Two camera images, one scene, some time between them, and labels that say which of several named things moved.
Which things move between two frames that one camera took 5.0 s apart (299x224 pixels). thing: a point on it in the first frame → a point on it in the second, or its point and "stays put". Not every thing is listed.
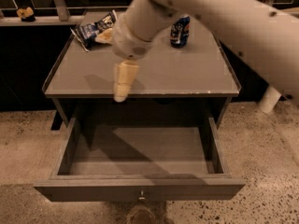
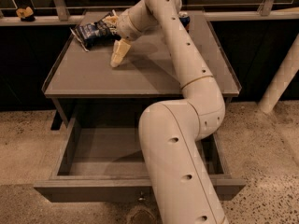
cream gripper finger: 106,36 → 111,20
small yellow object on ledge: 26,14 stays put
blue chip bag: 86,34 stays put
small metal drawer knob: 142,198 stays put
